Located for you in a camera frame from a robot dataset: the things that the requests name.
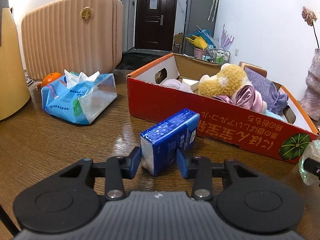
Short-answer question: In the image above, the dark brown entrance door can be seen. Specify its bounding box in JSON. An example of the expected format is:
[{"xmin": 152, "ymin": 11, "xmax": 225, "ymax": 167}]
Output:
[{"xmin": 135, "ymin": 0, "xmax": 177, "ymax": 51}]

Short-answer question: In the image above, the dried pink rose bouquet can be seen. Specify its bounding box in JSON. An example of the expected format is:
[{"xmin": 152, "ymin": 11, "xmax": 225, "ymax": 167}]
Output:
[{"xmin": 302, "ymin": 7, "xmax": 319, "ymax": 49}]

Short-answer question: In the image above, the white folded umbrella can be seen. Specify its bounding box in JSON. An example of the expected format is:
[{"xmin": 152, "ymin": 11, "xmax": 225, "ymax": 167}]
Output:
[{"xmin": 208, "ymin": 0, "xmax": 219, "ymax": 22}]

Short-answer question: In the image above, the yellow thermos jug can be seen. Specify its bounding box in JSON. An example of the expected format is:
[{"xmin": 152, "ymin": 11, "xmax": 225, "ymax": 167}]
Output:
[{"xmin": 0, "ymin": 0, "xmax": 30, "ymax": 120}]

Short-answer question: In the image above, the small blue tissue packet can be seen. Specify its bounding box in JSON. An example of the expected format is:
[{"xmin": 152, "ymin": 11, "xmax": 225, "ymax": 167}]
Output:
[{"xmin": 140, "ymin": 108, "xmax": 200, "ymax": 176}]

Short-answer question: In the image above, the pink ribbed suitcase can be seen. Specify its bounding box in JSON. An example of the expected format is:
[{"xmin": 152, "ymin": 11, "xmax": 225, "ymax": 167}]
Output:
[{"xmin": 21, "ymin": 0, "xmax": 123, "ymax": 80}]

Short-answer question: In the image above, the light pink soft cloth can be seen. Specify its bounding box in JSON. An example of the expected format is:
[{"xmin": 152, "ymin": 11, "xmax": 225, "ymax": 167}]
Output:
[{"xmin": 160, "ymin": 79, "xmax": 193, "ymax": 94}]

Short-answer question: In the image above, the blue tissue pack open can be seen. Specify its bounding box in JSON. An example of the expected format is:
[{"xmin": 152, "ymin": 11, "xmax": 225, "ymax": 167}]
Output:
[{"xmin": 41, "ymin": 70, "xmax": 117, "ymax": 125}]

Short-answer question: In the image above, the yellow blue bags pile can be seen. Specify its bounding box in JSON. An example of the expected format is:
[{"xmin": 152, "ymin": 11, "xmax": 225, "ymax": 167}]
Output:
[{"xmin": 185, "ymin": 26, "xmax": 216, "ymax": 50}]

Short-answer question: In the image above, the red orange cardboard box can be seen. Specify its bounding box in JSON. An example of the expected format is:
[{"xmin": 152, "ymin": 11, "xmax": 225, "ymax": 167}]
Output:
[{"xmin": 127, "ymin": 53, "xmax": 318, "ymax": 164}]

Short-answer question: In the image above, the grey refrigerator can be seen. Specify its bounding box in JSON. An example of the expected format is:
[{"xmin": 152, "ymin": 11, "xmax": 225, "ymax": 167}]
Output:
[{"xmin": 182, "ymin": 0, "xmax": 217, "ymax": 56}]

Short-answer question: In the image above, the orange fruit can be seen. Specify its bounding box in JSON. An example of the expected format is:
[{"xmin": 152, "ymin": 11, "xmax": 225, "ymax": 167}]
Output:
[{"xmin": 41, "ymin": 72, "xmax": 62, "ymax": 87}]

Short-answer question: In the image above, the pink yellow layered sponge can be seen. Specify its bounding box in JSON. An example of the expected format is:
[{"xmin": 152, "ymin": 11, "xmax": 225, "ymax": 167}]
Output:
[{"xmin": 239, "ymin": 61, "xmax": 267, "ymax": 77}]

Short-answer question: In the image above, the yellow white plush toy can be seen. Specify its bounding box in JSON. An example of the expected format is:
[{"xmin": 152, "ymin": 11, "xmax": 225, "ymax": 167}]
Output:
[{"xmin": 198, "ymin": 63, "xmax": 252, "ymax": 98}]

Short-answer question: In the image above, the wire rack with bottles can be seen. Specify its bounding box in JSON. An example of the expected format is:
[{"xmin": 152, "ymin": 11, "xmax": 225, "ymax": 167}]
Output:
[{"xmin": 202, "ymin": 45, "xmax": 231, "ymax": 65}]

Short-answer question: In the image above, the purple satin scrunchie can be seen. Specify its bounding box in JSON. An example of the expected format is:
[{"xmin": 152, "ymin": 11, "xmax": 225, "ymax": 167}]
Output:
[{"xmin": 213, "ymin": 85, "xmax": 267, "ymax": 114}]

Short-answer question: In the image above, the black bag on floor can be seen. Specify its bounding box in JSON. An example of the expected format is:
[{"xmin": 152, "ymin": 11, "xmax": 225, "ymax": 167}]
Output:
[{"xmin": 116, "ymin": 50, "xmax": 170, "ymax": 70}]

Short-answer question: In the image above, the iridescent white plastic pouch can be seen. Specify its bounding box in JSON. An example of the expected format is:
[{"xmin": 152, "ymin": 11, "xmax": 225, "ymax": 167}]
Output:
[{"xmin": 298, "ymin": 140, "xmax": 319, "ymax": 186}]

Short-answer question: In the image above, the pink textured ceramic vase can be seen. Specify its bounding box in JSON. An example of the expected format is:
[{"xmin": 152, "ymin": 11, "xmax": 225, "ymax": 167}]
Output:
[{"xmin": 300, "ymin": 48, "xmax": 320, "ymax": 121}]

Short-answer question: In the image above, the purple knitted cloth pouch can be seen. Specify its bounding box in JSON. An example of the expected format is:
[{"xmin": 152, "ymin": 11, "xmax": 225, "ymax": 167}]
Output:
[{"xmin": 245, "ymin": 68, "xmax": 289, "ymax": 114}]

